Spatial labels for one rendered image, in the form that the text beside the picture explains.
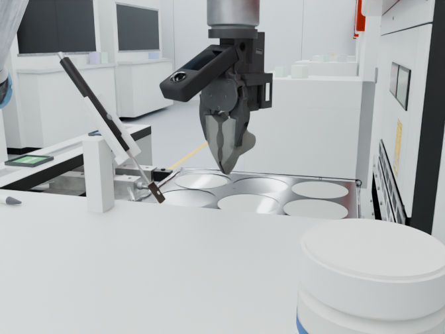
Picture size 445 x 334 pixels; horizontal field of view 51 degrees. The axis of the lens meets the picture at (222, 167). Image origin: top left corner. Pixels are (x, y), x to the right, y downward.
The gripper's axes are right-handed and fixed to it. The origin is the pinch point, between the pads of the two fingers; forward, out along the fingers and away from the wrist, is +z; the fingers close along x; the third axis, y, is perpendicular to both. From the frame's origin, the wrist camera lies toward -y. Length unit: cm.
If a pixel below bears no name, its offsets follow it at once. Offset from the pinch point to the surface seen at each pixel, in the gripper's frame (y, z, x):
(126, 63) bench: 349, 11, 540
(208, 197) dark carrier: 3.9, 7.4, 7.2
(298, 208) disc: 9.9, 7.3, -7.3
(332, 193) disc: 20.5, 7.3, -6.8
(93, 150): -22.6, -6.6, -2.1
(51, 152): -10.7, 1.5, 33.9
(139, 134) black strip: 13.9, 2.3, 40.7
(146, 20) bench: 437, -54, 607
